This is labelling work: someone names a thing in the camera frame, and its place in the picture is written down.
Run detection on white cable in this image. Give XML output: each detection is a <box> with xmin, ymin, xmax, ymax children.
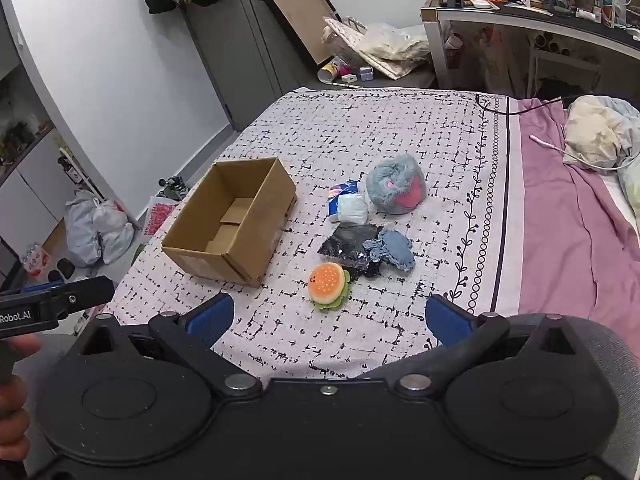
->
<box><xmin>529</xmin><ymin>134</ymin><xmax>637</xmax><ymax>172</ymax></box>

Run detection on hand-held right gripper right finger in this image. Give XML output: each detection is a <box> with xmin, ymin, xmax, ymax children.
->
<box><xmin>397</xmin><ymin>294</ymin><xmax>581</xmax><ymax>396</ymax></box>

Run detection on blue crocheted piece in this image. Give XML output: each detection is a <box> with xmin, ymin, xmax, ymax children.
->
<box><xmin>362</xmin><ymin>229</ymin><xmax>417</xmax><ymax>275</ymax></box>

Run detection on grey door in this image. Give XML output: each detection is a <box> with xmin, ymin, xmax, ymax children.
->
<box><xmin>179</xmin><ymin>0</ymin><xmax>303</xmax><ymax>132</ymax></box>

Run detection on patterned tote bag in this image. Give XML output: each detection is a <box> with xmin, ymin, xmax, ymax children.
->
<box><xmin>322</xmin><ymin>16</ymin><xmax>406</xmax><ymax>81</ymax></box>

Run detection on black picture frame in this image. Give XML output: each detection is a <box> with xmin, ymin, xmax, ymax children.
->
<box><xmin>252</xmin><ymin>0</ymin><xmax>344</xmax><ymax>67</ymax></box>

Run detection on black plastic packet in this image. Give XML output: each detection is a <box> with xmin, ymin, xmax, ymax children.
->
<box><xmin>320</xmin><ymin>223</ymin><xmax>385</xmax><ymax>278</ymax></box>

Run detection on white tissue packet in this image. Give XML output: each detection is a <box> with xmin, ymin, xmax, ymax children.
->
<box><xmin>335</xmin><ymin>193</ymin><xmax>372</xmax><ymax>226</ymax></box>

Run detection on burger plush toy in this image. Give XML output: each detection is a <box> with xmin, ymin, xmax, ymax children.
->
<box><xmin>308</xmin><ymin>262</ymin><xmax>352</xmax><ymax>312</ymax></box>

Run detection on black cable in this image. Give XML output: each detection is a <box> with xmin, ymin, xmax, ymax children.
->
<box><xmin>474</xmin><ymin>93</ymin><xmax>568</xmax><ymax>115</ymax></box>

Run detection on white desk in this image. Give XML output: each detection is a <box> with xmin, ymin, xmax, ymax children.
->
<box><xmin>420</xmin><ymin>0</ymin><xmax>640</xmax><ymax>97</ymax></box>

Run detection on blue tissue packet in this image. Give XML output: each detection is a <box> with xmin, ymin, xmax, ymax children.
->
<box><xmin>327</xmin><ymin>179</ymin><xmax>362</xmax><ymax>217</ymax></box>

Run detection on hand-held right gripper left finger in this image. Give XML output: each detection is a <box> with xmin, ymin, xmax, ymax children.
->
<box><xmin>79</xmin><ymin>294</ymin><xmax>263</xmax><ymax>400</ymax></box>

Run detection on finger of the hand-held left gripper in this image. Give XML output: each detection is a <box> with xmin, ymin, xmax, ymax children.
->
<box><xmin>17</xmin><ymin>281</ymin><xmax>67</xmax><ymax>296</ymax></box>
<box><xmin>46</xmin><ymin>275</ymin><xmax>116</xmax><ymax>322</ymax></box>

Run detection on pink bed sheet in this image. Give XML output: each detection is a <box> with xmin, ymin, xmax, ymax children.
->
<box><xmin>516</xmin><ymin>97</ymin><xmax>640</xmax><ymax>358</ymax></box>

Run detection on cardboard box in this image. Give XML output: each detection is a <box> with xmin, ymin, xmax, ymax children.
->
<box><xmin>161</xmin><ymin>157</ymin><xmax>298</xmax><ymax>289</ymax></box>

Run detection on white plastic bag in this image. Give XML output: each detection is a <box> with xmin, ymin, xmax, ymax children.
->
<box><xmin>359</xmin><ymin>23</ymin><xmax>433</xmax><ymax>70</ymax></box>

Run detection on pile of plastic bags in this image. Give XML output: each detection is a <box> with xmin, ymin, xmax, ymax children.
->
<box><xmin>64</xmin><ymin>189</ymin><xmax>137</xmax><ymax>268</ymax></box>

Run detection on yellow can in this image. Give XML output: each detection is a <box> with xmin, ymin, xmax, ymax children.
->
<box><xmin>317</xmin><ymin>59</ymin><xmax>347</xmax><ymax>84</ymax></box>

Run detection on white cabinet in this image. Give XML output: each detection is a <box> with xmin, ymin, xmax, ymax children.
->
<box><xmin>0</xmin><ymin>62</ymin><xmax>78</xmax><ymax>281</ymax></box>

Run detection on red snack packet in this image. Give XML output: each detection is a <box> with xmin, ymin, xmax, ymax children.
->
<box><xmin>22</xmin><ymin>244</ymin><xmax>52</xmax><ymax>277</ymax></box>

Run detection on red and white bag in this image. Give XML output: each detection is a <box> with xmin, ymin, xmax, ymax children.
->
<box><xmin>142</xmin><ymin>197</ymin><xmax>179</xmax><ymax>239</ymax></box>

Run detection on crumpled pale quilt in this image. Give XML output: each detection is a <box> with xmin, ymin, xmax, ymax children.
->
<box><xmin>562</xmin><ymin>95</ymin><xmax>640</xmax><ymax>206</ymax></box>

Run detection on person's grey pants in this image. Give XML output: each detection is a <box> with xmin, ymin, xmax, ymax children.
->
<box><xmin>12</xmin><ymin>312</ymin><xmax>640</xmax><ymax>480</ymax></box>

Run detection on blue and pink fluffy plush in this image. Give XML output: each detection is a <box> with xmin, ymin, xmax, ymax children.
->
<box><xmin>366</xmin><ymin>154</ymin><xmax>427</xmax><ymax>216</ymax></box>

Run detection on person's left hand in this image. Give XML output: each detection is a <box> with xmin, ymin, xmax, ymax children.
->
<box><xmin>0</xmin><ymin>333</ymin><xmax>44</xmax><ymax>463</ymax></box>

